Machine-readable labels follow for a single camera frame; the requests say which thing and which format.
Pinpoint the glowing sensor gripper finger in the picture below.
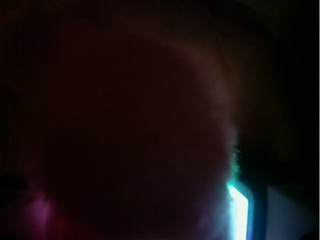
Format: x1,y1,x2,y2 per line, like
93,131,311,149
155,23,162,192
227,183,320,240

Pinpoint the pink plush bunny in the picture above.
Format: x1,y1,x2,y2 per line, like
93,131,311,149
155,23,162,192
6,25,234,240

